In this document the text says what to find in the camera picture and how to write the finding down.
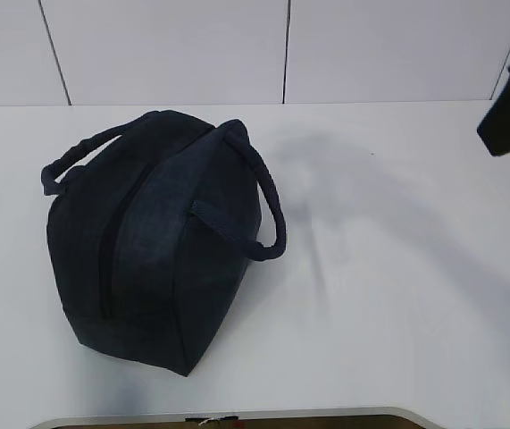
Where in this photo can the navy blue lunch bag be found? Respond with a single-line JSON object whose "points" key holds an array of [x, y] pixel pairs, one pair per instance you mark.
{"points": [[152, 227]]}

